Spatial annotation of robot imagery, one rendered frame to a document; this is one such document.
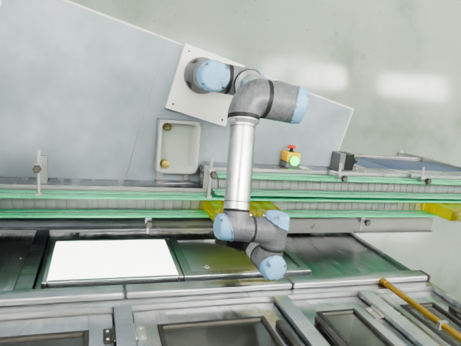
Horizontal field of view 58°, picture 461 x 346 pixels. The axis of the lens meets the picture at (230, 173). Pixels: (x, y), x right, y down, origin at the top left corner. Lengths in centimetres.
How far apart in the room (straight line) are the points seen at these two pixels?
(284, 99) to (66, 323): 87
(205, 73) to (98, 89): 46
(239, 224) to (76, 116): 92
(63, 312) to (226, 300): 47
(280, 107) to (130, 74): 77
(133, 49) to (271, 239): 99
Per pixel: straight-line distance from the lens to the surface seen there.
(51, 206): 176
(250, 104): 121
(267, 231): 120
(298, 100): 127
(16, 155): 186
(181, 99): 181
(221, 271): 146
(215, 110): 185
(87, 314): 131
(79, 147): 183
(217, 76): 161
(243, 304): 138
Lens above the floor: 255
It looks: 68 degrees down
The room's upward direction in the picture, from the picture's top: 127 degrees clockwise
